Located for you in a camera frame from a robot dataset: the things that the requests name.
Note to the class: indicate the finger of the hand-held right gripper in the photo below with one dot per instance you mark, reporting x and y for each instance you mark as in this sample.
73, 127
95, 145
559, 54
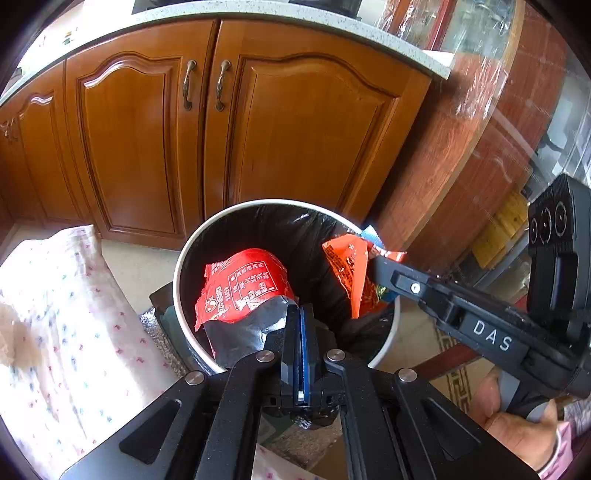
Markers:
371, 234
406, 284

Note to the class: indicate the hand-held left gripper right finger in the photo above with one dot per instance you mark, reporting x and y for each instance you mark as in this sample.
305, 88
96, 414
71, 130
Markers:
316, 369

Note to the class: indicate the person's right forearm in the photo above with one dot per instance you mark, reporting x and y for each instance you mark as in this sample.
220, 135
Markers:
563, 443

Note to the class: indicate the small orange-red snack wrapper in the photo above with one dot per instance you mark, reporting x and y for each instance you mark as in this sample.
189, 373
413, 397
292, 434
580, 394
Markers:
351, 267

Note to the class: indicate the yellow cardboard box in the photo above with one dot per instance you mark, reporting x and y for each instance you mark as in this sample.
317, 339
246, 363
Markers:
503, 230

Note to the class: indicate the white floral tablecloth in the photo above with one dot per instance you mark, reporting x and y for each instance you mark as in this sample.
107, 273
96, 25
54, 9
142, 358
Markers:
60, 332

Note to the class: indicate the plastic-wrapped wooden door frame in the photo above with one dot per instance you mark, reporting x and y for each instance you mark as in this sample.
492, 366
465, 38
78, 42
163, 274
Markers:
461, 161

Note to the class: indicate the red silver-lined snack bag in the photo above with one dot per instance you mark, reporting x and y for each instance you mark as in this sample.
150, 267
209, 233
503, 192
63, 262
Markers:
244, 286

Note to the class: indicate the person's right hand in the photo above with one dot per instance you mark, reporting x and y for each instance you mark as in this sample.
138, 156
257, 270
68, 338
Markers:
512, 434

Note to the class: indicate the white speckled countertop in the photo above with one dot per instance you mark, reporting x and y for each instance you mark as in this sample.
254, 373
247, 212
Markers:
184, 11

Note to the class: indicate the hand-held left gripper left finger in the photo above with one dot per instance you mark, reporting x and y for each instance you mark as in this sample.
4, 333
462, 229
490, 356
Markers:
291, 364

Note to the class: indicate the wooden lower cabinets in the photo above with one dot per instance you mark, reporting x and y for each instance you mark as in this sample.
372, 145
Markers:
231, 138

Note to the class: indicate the white-rimmed trash bin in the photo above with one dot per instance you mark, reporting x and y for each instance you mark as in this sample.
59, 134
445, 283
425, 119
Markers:
184, 295

